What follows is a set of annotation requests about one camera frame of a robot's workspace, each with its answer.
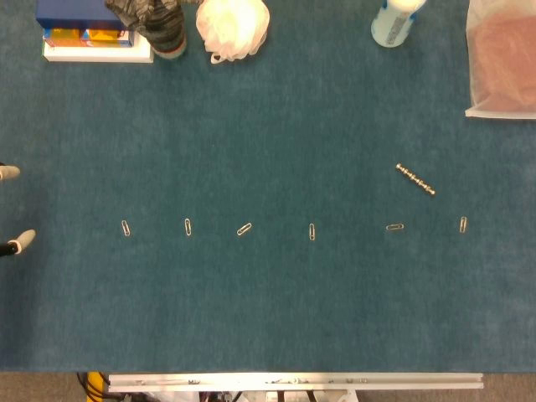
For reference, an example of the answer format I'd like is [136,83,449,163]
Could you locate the yellow part under table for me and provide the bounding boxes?
[85,371,106,395]

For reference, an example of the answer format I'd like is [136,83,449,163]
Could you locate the blue felt table cover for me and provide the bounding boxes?
[0,0,536,374]

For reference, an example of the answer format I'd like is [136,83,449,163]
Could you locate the metal drill bit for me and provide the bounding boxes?
[394,162,437,197]

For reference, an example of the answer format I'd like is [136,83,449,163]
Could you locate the flat white box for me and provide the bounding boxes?
[42,31,155,64]

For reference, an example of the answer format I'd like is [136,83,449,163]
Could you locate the dark blue box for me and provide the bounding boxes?
[35,0,127,32]

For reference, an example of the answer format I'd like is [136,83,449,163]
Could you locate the aluminium rail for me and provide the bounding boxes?
[107,372,485,394]

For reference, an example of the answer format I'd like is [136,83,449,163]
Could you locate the small orange box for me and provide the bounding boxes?
[80,28,137,48]
[43,28,81,48]

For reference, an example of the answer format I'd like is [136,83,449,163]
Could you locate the grey knit glove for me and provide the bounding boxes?
[104,0,187,54]

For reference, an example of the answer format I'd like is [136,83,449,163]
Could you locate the pink cloth in bag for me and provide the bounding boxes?
[472,16,536,111]

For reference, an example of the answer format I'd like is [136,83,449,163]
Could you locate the translucent zip bag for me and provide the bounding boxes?
[464,0,536,120]

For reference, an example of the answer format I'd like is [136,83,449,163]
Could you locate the light blue plastic bottle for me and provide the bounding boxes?
[370,0,429,49]

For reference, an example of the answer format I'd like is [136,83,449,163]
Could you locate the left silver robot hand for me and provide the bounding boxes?
[0,162,37,258]

